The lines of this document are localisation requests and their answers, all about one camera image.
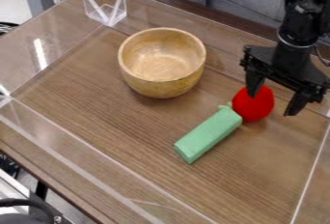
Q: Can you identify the black cable bottom left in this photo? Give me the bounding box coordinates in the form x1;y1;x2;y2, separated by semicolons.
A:
0;197;54;224

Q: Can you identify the light wooden bowl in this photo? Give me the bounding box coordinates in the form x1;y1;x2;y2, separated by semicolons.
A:
118;27;206;98

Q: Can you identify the red fuzzy ball fruit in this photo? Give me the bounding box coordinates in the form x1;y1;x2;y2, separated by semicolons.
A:
233;86;276;123

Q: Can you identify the clear acrylic corner bracket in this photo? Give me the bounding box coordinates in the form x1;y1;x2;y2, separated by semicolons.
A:
83;0;129;27

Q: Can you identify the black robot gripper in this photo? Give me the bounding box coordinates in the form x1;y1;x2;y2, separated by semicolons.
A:
240;44;330;116

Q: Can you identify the green rectangular block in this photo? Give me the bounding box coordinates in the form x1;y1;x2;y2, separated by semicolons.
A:
174;105;242;163

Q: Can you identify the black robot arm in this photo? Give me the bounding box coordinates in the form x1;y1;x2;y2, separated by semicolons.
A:
240;0;330;116

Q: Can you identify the clear acrylic tray enclosure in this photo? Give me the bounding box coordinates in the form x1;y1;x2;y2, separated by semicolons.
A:
0;0;330;224

